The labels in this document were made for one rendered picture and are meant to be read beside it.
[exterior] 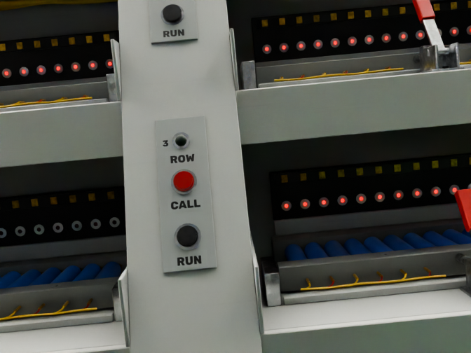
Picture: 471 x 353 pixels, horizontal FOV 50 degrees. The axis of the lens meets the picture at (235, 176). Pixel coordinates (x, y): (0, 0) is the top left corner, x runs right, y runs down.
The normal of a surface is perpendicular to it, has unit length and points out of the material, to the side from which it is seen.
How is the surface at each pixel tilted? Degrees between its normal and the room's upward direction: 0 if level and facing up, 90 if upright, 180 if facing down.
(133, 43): 90
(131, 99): 90
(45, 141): 113
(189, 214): 90
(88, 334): 22
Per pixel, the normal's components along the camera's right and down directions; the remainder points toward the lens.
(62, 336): -0.09, -0.99
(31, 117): 0.02, 0.11
